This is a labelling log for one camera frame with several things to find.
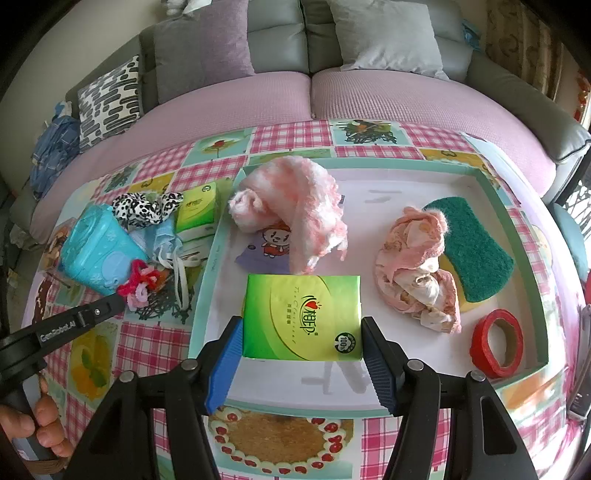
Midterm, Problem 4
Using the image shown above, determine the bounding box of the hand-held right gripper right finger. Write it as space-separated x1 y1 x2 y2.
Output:
361 316 539 480

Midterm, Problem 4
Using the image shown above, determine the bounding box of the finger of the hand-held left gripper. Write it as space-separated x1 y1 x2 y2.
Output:
78 293 128 326

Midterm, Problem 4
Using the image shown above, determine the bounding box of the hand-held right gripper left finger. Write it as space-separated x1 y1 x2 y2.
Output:
62 316 245 480

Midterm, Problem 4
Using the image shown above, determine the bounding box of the red pink hair tie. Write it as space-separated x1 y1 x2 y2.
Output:
117 259 171 310

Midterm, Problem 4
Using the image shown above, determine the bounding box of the teal plastic house-shaped box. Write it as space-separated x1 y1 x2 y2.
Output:
59 204 149 296

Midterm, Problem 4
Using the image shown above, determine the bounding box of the blue face mask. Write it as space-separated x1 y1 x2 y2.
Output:
129 224 204 310

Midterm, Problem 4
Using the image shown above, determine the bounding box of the green tissue pack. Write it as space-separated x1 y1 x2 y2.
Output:
241 273 363 361
174 182 219 241

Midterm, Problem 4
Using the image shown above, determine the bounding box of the pink patterned cloth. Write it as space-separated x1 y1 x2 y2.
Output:
374 206 462 335

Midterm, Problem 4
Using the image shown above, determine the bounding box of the red tape roll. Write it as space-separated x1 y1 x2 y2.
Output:
469 308 525 378

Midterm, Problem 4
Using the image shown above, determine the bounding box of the leopard print scrunchie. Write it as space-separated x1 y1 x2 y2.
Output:
112 188 185 230

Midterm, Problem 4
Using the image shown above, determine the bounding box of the white tray with teal rim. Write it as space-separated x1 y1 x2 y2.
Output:
189 157 550 411

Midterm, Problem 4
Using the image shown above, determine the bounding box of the pink white fluffy cloth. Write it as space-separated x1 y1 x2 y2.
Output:
229 156 349 275

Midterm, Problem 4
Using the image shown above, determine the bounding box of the person's left hand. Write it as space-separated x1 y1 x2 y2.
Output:
0 376 75 460

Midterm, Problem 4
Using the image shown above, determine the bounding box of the purple cartoon snack packet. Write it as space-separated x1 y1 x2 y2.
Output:
235 220 296 273

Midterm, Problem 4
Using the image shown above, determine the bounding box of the yellow green scouring sponge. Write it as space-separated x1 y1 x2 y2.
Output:
422 198 515 315

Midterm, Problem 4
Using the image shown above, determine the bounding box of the black white patterned cushion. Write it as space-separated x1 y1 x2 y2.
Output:
78 55 141 151

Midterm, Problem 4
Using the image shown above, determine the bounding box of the purple sofa seat cover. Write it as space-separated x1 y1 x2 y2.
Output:
32 71 312 204
310 66 557 195

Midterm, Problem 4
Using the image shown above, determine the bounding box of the dark wicker chair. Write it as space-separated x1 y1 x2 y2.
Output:
551 175 591 305

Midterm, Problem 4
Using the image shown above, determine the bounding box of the purple cushion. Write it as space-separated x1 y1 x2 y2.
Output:
154 0 256 104

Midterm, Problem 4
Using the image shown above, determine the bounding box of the grey sofa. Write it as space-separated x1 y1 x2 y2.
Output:
9 0 591 241

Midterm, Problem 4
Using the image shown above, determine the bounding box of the grey cushion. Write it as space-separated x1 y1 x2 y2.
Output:
327 0 451 81

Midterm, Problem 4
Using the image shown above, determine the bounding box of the beige patterned curtain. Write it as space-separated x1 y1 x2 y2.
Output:
485 0 568 100

